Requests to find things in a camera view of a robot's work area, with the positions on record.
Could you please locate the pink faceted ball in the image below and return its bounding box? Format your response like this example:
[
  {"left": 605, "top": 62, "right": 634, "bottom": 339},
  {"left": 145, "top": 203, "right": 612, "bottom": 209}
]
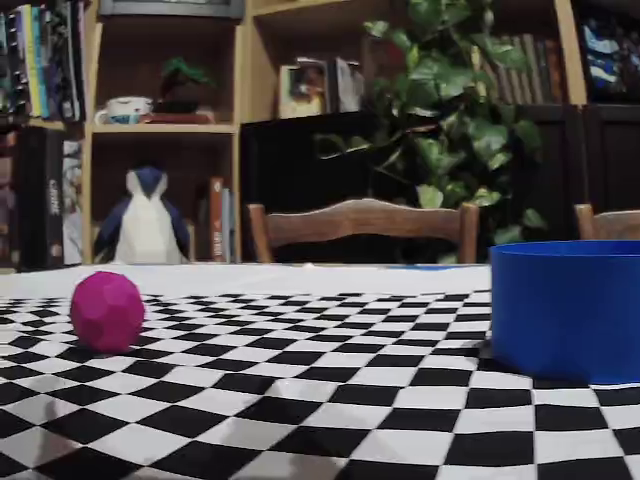
[{"left": 69, "top": 271, "right": 146, "bottom": 354}]

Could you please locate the grey game box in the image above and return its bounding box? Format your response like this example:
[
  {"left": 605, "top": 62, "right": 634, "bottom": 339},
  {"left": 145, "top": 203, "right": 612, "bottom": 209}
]
[{"left": 62, "top": 139, "right": 84, "bottom": 266}]

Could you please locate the blue round box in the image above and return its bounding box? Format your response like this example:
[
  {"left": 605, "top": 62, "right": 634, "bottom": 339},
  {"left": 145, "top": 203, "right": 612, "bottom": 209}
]
[{"left": 489, "top": 239, "right": 640, "bottom": 385}]

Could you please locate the black crime game box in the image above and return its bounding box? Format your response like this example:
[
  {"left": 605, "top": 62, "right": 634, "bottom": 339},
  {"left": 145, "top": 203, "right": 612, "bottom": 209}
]
[{"left": 19, "top": 127, "right": 66, "bottom": 270}]

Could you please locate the brown game box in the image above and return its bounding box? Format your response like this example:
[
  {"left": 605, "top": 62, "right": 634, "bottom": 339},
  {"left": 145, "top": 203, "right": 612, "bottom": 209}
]
[{"left": 0, "top": 129, "right": 21, "bottom": 271}]

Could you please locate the wooden chair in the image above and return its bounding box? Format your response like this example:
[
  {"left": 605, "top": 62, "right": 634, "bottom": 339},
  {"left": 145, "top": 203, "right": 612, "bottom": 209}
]
[
  {"left": 574, "top": 203, "right": 640, "bottom": 242},
  {"left": 247, "top": 198, "right": 481, "bottom": 265}
]

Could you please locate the thin blue book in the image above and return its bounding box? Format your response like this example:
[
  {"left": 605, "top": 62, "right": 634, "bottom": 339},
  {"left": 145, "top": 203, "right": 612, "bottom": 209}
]
[{"left": 223, "top": 187, "right": 237, "bottom": 263}]

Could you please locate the orange spine book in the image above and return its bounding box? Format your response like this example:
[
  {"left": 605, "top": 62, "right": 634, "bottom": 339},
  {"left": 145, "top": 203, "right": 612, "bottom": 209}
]
[{"left": 208, "top": 176, "right": 225, "bottom": 263}]

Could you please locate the blue tape strip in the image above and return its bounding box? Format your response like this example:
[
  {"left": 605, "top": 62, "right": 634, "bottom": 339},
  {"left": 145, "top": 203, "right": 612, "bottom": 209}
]
[{"left": 389, "top": 264, "right": 492, "bottom": 272}]

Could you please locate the framed photo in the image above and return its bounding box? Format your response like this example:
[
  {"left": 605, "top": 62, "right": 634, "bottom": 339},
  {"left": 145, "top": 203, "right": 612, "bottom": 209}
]
[{"left": 277, "top": 63, "right": 329, "bottom": 120}]

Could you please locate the pale upright book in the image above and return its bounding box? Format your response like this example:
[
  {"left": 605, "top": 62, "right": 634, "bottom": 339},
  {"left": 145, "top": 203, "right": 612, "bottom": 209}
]
[{"left": 327, "top": 56, "right": 366, "bottom": 114}]

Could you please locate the checkered print white mat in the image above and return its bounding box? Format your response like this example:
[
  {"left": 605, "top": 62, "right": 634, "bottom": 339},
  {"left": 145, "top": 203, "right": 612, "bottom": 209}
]
[{"left": 0, "top": 263, "right": 640, "bottom": 480}]

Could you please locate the green pothos plant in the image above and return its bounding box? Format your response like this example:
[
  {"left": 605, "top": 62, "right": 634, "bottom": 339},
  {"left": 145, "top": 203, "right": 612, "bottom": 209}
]
[{"left": 314, "top": 0, "right": 549, "bottom": 264}]

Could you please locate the blue white penguin figure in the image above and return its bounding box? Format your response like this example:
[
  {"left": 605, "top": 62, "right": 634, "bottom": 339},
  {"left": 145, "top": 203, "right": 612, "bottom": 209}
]
[{"left": 93, "top": 166, "right": 194, "bottom": 265}]

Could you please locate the light wooden bookshelf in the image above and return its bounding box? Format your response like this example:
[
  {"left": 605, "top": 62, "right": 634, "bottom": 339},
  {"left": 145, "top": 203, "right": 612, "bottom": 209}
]
[{"left": 0, "top": 0, "right": 640, "bottom": 274}]

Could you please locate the green bonsai model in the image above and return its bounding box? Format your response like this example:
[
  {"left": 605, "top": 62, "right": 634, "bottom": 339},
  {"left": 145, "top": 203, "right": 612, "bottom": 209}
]
[{"left": 152, "top": 56, "right": 219, "bottom": 125}]

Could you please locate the white patterned mug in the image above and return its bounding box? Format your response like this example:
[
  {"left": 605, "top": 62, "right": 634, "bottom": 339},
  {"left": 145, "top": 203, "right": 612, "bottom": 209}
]
[{"left": 94, "top": 96, "right": 154, "bottom": 126}]

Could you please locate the brown hardcover book set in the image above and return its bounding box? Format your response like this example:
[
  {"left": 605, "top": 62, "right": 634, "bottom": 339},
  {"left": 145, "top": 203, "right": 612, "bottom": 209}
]
[{"left": 477, "top": 33, "right": 565, "bottom": 105}]

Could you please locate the dark framed monitor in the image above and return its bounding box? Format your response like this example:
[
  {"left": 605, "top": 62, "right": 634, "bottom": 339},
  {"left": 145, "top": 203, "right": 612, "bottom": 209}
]
[{"left": 99, "top": 0, "right": 247, "bottom": 20}]

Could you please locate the teal book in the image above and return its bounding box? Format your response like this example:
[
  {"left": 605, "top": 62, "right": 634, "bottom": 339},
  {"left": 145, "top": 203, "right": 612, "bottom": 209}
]
[{"left": 33, "top": 4, "right": 51, "bottom": 119}]

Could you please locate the starry night picture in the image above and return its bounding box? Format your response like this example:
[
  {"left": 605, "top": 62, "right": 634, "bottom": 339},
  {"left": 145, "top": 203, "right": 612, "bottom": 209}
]
[{"left": 582, "top": 17, "right": 640, "bottom": 104}]

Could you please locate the yellow green book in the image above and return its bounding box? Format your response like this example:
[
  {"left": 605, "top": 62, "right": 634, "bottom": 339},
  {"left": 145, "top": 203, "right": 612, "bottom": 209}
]
[{"left": 22, "top": 4, "right": 35, "bottom": 119}]

